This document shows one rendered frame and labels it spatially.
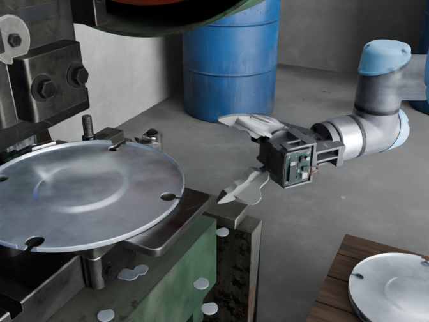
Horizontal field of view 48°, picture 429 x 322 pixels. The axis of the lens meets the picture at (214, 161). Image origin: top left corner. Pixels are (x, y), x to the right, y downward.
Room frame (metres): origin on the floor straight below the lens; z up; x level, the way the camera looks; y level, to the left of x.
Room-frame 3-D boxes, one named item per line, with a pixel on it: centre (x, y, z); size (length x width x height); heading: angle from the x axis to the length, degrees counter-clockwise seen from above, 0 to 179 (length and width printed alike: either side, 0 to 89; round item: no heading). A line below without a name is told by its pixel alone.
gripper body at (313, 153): (0.70, -0.14, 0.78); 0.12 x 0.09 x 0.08; 115
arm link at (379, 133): (0.77, -0.28, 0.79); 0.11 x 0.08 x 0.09; 115
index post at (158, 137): (0.74, 0.11, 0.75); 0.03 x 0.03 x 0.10; 63
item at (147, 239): (0.56, 0.14, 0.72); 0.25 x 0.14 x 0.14; 63
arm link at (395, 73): (0.77, -0.29, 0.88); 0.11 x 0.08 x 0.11; 89
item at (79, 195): (0.58, 0.19, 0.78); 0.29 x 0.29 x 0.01
